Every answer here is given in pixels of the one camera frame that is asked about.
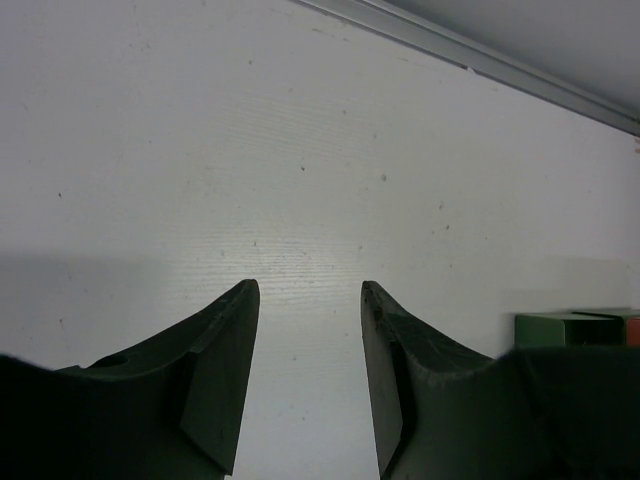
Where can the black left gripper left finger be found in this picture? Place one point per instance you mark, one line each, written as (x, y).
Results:
(169, 407)

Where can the green drawer box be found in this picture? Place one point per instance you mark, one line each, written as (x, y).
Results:
(600, 327)

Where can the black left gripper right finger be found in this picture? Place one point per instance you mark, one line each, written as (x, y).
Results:
(441, 410)

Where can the aluminium table edge rail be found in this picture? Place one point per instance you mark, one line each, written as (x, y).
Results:
(411, 30)

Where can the salmon red drawer box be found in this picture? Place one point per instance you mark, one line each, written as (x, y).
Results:
(632, 332)

